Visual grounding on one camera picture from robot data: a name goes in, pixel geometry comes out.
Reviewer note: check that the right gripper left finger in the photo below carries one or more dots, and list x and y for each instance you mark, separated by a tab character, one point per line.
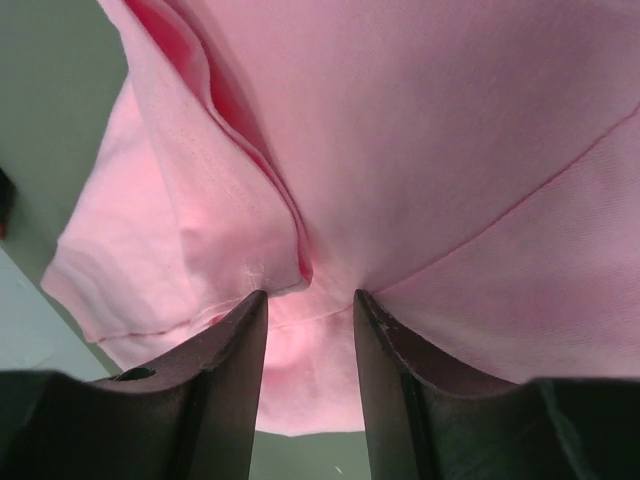
188	414

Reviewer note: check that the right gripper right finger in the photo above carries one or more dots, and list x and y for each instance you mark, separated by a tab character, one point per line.
430	416

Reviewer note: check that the pink t shirt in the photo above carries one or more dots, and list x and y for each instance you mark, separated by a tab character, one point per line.
473	164

